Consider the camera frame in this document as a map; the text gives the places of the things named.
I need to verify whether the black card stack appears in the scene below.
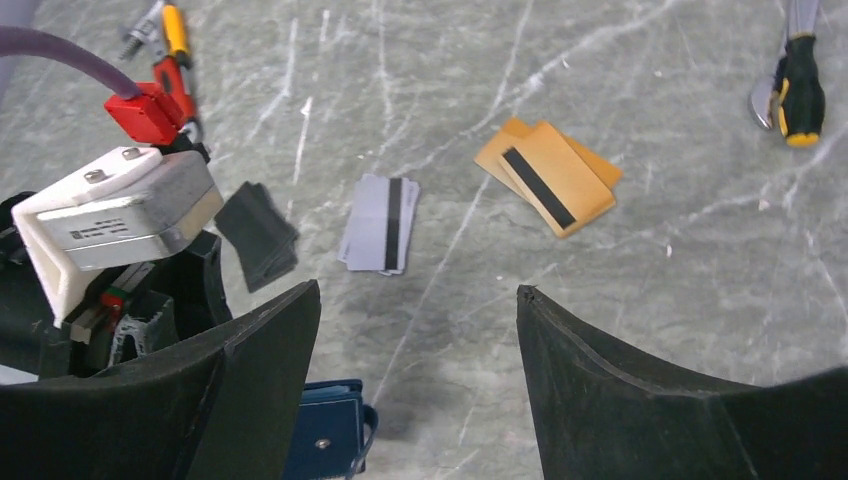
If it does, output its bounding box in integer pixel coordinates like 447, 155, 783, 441
214, 182, 299, 293

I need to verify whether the silver card stack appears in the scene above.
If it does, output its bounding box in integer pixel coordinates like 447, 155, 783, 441
337, 174, 420, 275

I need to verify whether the red adjustable wrench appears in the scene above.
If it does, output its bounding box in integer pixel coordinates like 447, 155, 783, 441
119, 0, 204, 143

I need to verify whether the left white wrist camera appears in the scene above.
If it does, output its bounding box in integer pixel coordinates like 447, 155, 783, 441
11, 82, 225, 329

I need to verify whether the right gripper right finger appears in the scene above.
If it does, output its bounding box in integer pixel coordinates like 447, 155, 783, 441
517, 285, 847, 479

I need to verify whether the blue leather card holder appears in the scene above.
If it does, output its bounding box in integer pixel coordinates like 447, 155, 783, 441
282, 379, 379, 480

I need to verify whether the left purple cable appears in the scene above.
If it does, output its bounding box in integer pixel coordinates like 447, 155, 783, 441
0, 25, 144, 102

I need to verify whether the grey wrench black handle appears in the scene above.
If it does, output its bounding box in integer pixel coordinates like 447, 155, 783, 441
749, 0, 826, 148

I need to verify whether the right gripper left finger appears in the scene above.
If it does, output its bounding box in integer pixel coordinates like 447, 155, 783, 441
1, 280, 321, 479

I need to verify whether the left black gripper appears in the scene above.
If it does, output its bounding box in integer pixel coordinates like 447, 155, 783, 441
1, 192, 232, 379

